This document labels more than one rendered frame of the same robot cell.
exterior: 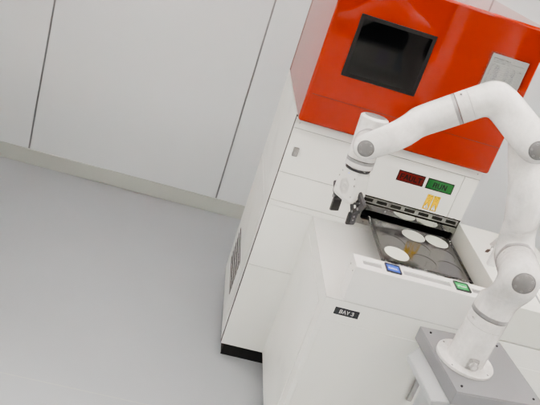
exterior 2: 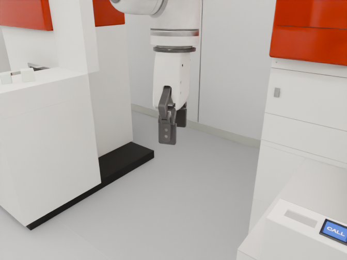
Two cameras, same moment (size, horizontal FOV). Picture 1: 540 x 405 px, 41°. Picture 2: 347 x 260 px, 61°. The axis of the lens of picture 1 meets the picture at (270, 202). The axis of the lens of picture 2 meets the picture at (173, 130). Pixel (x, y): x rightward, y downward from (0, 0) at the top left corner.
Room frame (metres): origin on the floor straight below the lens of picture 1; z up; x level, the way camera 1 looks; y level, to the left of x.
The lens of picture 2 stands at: (1.64, -0.60, 1.43)
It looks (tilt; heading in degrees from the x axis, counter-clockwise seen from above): 24 degrees down; 47
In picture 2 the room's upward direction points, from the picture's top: straight up
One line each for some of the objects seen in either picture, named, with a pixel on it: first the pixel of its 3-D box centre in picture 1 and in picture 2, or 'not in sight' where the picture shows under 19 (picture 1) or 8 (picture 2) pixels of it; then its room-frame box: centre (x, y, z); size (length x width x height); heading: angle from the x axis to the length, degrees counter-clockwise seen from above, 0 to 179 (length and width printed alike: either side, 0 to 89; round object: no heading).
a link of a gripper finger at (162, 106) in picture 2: (357, 198); (167, 98); (1.96, -0.24, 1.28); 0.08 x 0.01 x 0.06; 34
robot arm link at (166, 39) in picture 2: (359, 162); (174, 38); (2.00, -0.21, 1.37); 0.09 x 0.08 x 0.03; 34
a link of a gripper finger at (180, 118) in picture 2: (334, 198); (179, 109); (2.04, -0.19, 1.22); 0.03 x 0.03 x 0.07; 34
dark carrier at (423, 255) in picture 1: (417, 248); not in sight; (2.63, -0.62, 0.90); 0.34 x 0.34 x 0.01; 9
